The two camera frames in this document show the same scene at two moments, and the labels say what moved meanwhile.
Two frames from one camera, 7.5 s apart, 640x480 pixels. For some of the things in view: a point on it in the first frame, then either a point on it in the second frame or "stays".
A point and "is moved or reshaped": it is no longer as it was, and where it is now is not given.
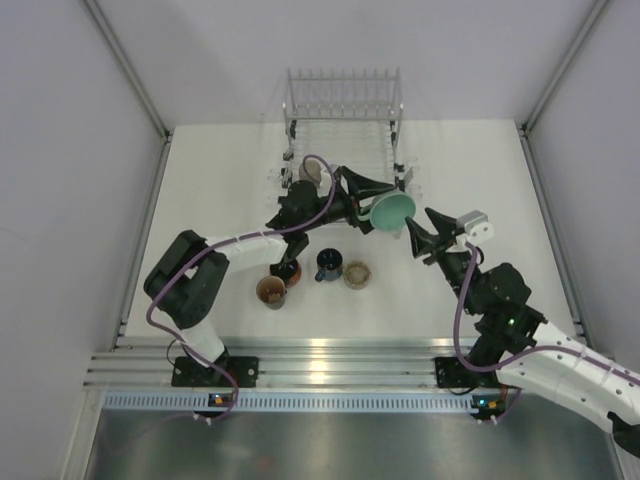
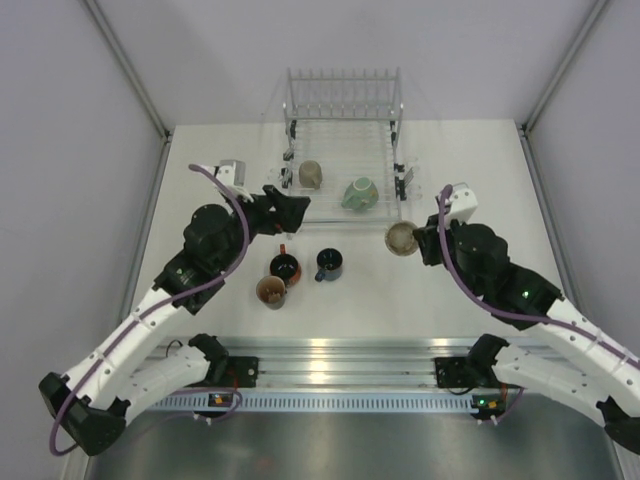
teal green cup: [389, 211] is moved or reshaped
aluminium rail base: [404, 363] stays
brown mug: [271, 291] stays
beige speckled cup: [356, 275] → [400, 239]
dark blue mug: [329, 264] stays
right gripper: [445, 226] stays
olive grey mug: [310, 169] stays
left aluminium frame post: [124, 62] stays
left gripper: [359, 187] → [287, 214]
